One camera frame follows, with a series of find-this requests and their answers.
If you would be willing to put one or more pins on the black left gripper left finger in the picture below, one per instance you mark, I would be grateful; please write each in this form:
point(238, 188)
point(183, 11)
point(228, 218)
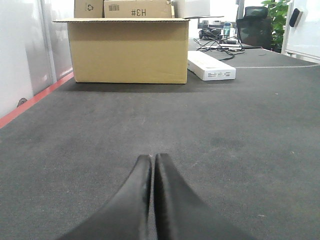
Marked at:
point(125, 215)

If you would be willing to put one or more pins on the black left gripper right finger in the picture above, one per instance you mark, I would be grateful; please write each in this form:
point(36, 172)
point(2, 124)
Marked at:
point(180, 214)

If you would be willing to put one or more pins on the long white product box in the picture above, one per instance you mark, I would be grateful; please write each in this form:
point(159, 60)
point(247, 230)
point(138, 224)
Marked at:
point(208, 68)

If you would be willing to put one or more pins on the large cardboard box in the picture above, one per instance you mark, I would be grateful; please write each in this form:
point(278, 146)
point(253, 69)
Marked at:
point(129, 50)

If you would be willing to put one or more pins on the teal water bottle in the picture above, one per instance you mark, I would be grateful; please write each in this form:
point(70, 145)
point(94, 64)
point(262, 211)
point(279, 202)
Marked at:
point(226, 29)

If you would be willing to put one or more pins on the black office chair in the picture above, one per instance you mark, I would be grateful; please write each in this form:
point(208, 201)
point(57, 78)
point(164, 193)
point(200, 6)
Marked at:
point(255, 28)

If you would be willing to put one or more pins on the cardboard box marked H3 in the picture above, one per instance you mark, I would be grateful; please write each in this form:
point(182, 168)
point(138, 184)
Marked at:
point(138, 9)

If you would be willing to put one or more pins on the small cardboard box recycling mark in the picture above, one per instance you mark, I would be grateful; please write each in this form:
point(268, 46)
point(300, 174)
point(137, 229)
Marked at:
point(88, 8)

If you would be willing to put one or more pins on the green potted plant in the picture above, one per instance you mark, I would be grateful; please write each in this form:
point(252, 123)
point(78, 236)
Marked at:
point(277, 11)

